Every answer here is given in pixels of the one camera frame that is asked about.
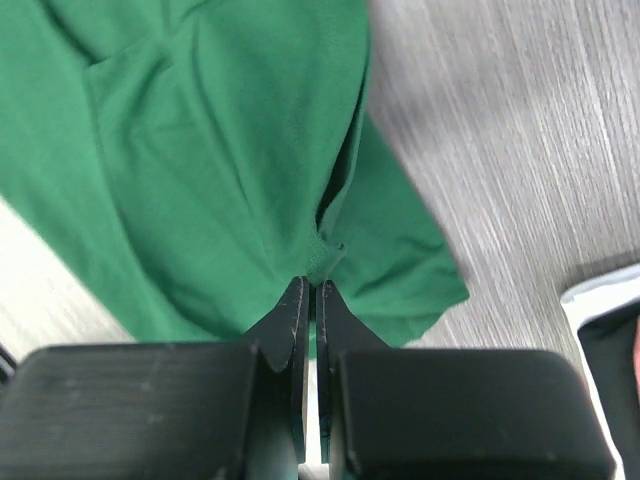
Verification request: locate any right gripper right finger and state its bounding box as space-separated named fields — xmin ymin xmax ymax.
xmin=315 ymin=282 xmax=616 ymax=479

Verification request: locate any folded red t shirt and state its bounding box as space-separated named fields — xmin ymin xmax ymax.
xmin=632 ymin=327 xmax=640 ymax=402

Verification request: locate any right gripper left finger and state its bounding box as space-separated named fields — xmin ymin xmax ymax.
xmin=1 ymin=277 xmax=309 ymax=479

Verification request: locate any green t shirt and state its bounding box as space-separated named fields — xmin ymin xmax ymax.
xmin=1 ymin=1 xmax=469 ymax=346

